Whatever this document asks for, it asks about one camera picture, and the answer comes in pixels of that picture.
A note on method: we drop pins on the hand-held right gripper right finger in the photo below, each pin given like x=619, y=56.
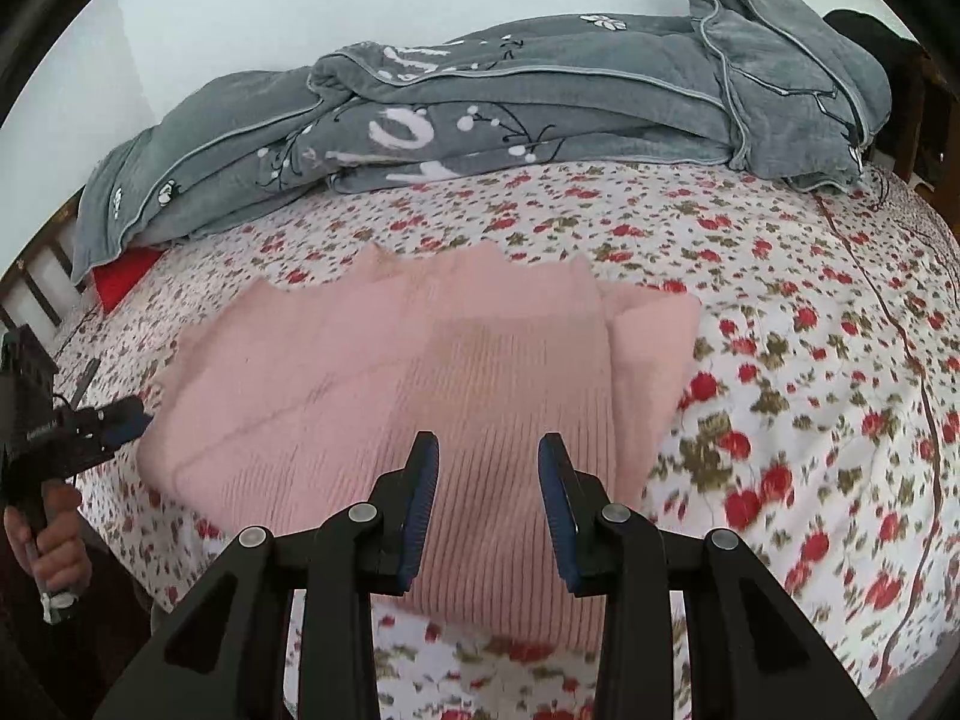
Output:
x=555, y=495

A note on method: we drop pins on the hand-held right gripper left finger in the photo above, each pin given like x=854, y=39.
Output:
x=421, y=495

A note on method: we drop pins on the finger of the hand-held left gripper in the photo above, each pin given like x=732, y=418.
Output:
x=120, y=422
x=88, y=381

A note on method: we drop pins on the pink knit sweater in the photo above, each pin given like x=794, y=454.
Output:
x=420, y=360

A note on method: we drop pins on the person's left hand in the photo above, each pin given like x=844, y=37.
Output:
x=64, y=551

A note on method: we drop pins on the red cloth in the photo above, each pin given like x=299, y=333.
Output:
x=124, y=277

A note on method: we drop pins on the red floral bed sheet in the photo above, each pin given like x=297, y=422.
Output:
x=787, y=360

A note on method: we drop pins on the grey floral blanket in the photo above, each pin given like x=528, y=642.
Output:
x=525, y=105

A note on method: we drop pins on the black garment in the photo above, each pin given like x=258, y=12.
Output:
x=877, y=45

